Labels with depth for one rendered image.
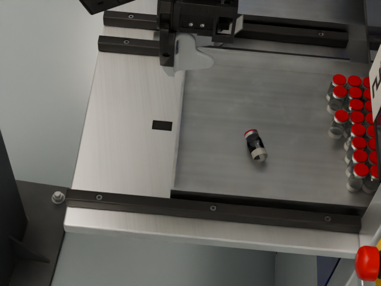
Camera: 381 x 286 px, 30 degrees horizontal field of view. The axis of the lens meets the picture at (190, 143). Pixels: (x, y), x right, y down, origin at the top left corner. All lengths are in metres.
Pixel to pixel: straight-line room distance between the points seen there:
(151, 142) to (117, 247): 0.92
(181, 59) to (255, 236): 0.29
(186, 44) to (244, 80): 0.35
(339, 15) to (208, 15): 0.55
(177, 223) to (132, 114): 0.19
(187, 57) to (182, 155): 0.26
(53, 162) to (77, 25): 0.54
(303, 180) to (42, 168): 1.18
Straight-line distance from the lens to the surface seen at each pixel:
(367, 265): 0.82
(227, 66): 1.12
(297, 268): 1.47
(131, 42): 1.12
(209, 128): 1.04
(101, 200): 0.96
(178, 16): 0.72
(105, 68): 1.12
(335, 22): 1.18
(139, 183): 0.99
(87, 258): 1.92
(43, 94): 2.23
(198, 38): 0.82
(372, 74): 0.99
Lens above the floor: 1.73
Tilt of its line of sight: 55 degrees down
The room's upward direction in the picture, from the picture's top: 5 degrees clockwise
